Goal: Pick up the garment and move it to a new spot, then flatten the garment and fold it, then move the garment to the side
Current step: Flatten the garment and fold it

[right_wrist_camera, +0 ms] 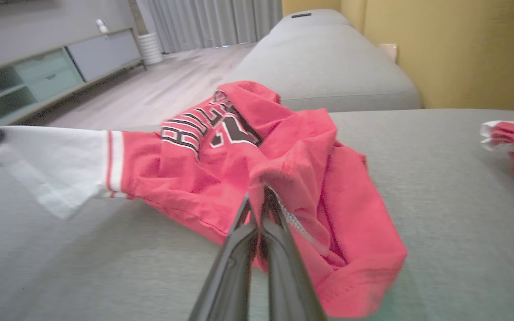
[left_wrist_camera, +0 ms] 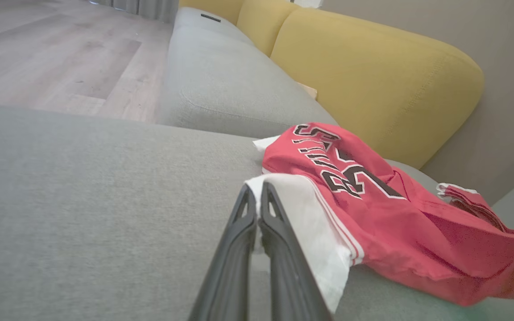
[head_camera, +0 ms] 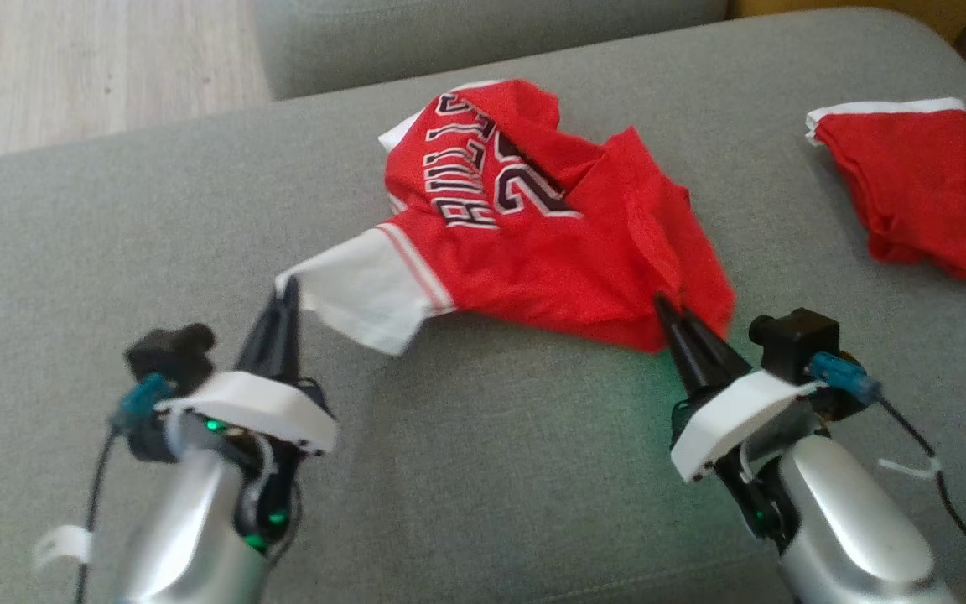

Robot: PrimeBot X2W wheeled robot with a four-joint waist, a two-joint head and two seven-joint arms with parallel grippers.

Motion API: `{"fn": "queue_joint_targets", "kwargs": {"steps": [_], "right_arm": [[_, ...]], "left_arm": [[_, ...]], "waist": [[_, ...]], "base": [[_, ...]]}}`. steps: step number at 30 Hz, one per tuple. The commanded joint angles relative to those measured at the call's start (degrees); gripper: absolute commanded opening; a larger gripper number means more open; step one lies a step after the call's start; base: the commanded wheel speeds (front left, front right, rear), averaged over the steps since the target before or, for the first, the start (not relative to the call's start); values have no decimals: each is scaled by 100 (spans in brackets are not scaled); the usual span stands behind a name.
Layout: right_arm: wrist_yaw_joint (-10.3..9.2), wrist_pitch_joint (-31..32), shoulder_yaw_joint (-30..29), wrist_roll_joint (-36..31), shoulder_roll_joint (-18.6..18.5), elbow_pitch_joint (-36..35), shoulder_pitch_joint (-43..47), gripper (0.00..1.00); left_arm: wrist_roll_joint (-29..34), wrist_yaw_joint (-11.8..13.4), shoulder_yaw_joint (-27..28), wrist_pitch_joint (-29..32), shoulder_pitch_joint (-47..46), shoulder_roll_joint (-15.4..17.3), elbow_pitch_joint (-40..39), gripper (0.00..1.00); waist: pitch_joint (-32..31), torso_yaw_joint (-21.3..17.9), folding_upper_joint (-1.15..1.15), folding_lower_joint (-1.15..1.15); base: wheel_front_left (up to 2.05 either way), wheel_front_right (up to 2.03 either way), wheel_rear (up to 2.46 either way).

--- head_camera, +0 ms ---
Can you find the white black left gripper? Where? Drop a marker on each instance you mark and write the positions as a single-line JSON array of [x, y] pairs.
[[265, 407]]

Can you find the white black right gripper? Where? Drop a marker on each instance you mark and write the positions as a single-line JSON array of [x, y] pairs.
[[734, 415]]

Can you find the red jersey with white sleeves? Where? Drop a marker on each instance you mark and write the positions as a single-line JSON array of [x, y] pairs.
[[550, 260]]

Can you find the red shorts with white trim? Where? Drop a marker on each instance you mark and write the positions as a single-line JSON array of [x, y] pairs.
[[927, 193]]

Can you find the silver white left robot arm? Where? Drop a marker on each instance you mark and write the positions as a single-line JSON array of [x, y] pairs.
[[189, 537]]

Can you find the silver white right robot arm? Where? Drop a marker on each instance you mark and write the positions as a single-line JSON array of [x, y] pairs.
[[852, 528]]

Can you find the large grey fabric sofa ottoman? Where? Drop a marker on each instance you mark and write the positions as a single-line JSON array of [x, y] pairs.
[[483, 470]]

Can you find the grey fabric sofa seat cushion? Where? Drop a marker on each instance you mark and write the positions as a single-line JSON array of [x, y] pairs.
[[466, 42]]

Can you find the large yellow sofa back cushion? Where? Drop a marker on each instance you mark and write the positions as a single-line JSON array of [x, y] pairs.
[[852, 13]]

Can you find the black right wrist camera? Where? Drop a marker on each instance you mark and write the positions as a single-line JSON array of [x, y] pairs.
[[797, 344]]

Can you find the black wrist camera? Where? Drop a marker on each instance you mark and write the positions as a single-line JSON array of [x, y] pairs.
[[168, 356], [797, 344]]

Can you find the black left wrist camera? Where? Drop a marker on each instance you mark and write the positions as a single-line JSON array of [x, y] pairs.
[[168, 356]]

